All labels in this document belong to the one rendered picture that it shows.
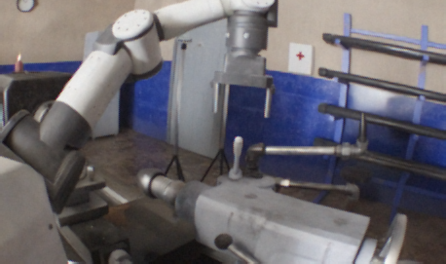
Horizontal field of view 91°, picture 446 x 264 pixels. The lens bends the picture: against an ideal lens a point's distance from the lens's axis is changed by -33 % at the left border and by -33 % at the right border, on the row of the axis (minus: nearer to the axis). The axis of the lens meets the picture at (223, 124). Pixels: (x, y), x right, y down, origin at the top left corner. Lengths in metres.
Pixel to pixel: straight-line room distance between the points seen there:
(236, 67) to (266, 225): 0.31
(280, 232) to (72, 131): 0.41
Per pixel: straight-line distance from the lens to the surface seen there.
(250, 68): 0.62
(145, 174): 0.84
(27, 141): 0.48
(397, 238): 0.55
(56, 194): 0.44
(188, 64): 4.71
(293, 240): 0.57
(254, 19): 0.61
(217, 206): 0.64
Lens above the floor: 1.44
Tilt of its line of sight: 12 degrees down
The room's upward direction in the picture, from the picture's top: 5 degrees clockwise
